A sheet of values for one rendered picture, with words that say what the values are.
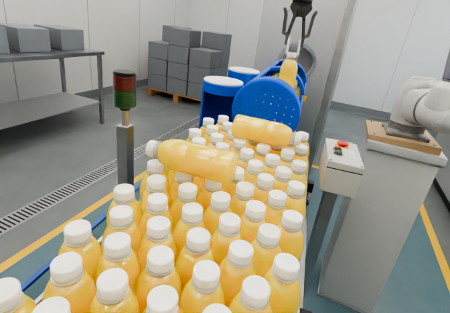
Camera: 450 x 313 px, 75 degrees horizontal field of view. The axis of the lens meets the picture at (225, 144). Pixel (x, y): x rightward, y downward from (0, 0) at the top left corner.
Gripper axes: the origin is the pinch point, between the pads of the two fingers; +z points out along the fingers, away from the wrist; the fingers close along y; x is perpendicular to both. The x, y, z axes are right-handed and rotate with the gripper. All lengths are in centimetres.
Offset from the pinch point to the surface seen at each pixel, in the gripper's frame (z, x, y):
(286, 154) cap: 26, 50, -7
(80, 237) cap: 26, 99, 19
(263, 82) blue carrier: 14.3, 11.5, 7.9
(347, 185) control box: 32, 47, -26
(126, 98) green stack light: 17, 58, 39
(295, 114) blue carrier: 24.4, 11.4, -6.9
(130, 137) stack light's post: 30, 56, 39
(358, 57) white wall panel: 31, -502, -90
